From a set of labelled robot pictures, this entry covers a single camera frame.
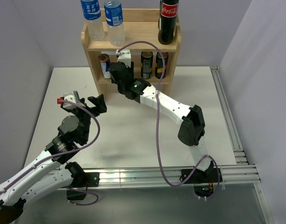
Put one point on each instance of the water bottle blue label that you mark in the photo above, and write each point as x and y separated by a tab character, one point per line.
92	15

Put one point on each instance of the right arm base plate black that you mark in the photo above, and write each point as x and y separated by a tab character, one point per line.
192	175

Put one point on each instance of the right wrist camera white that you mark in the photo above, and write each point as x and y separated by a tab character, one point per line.
124	56

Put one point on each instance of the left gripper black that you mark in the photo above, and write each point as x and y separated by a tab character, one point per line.
97	101

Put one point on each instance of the black yellow beverage can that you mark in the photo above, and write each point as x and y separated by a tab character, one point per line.
159	68

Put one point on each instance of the blue silver energy drink can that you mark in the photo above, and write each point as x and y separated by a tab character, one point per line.
105	63

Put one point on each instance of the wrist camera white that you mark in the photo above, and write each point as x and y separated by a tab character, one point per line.
124	56
70	100

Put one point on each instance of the aluminium rail frame front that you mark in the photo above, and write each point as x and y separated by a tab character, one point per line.
126	178

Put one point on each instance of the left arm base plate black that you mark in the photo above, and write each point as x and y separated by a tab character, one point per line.
85	180

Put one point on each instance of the Coca-Cola bottle red label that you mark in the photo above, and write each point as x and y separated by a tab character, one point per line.
167	20

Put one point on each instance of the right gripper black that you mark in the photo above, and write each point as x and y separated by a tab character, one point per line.
131	69

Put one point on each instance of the wooden two-tier shelf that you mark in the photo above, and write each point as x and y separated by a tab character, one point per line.
140	26

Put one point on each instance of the small water bottle blue cap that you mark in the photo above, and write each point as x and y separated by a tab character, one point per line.
114	19

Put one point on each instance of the dark green beverage can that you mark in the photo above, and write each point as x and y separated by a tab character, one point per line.
146	64

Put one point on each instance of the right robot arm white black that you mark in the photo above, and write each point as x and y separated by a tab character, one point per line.
189	119

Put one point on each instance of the aluminium rail frame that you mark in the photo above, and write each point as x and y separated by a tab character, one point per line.
231	127
126	178

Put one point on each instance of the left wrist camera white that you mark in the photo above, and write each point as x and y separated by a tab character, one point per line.
70	100

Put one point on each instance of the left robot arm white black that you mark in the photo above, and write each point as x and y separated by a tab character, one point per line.
52	168

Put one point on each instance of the aluminium rail frame right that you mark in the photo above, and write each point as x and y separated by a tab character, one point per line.
231	127

